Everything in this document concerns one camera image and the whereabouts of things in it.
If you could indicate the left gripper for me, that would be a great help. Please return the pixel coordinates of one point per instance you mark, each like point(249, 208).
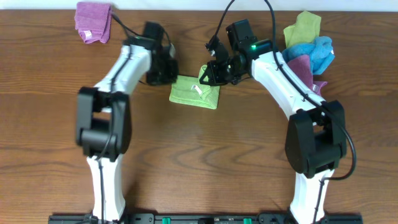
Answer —
point(166, 74)

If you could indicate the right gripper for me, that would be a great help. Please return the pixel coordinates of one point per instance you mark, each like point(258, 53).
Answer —
point(216, 73)

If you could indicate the green microfiber cloth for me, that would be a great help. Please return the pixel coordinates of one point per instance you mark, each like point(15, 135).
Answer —
point(188, 91)

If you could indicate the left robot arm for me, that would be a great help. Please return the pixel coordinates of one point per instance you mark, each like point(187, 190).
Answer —
point(103, 123)

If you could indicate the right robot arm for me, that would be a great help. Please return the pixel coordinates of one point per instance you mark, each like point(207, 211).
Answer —
point(316, 134)

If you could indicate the purple cloth in pile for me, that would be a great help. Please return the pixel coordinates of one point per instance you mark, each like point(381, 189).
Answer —
point(301, 67)

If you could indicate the folded purple cloth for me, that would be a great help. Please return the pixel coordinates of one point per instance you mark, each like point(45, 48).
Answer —
point(93, 21)

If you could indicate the green cloth in pile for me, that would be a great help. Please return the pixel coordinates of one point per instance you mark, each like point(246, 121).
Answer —
point(305, 29)

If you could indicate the blue cloth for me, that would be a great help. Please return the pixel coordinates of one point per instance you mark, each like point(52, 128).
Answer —
point(320, 53)

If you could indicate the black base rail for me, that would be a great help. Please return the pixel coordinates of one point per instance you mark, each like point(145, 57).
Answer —
point(149, 218)

